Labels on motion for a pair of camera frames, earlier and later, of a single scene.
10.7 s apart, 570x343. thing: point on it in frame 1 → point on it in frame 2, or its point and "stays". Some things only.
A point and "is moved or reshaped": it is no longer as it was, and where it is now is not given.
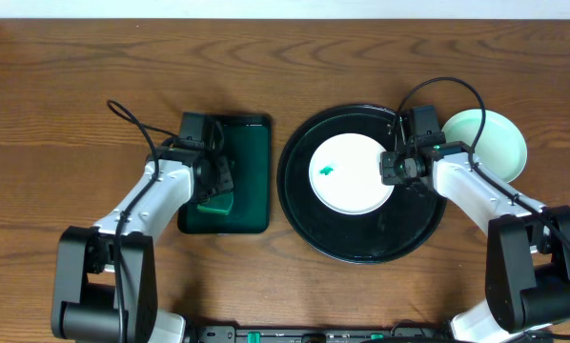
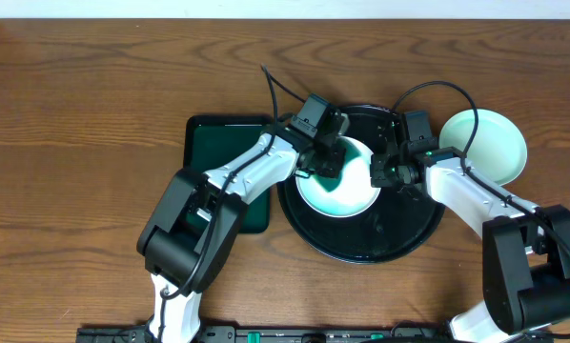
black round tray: x=400 y=224 stays
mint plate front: x=501 y=145 stays
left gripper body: x=220 y=181 → x=328 y=159
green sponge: x=218 y=203 is moved or reshaped
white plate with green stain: x=346 y=176 is moved or reshaped
